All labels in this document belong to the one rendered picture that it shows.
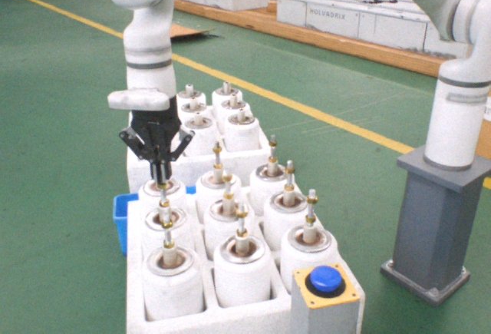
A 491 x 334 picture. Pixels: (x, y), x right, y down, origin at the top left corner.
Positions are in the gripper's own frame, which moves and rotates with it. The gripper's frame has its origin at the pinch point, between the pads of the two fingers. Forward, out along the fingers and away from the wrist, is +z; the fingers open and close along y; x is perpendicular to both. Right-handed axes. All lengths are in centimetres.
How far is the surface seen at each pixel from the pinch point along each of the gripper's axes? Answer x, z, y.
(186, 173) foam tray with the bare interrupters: -35.3, 20.6, 6.4
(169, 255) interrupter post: 12.1, 8.1, -4.5
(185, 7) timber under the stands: -346, 29, 93
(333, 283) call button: 21.6, 2.4, -29.4
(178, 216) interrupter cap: -0.9, 9.8, -2.0
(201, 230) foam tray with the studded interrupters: -6.8, 17.1, -4.6
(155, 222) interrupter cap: 1.5, 9.8, 1.5
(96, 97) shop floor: -125, 34, 75
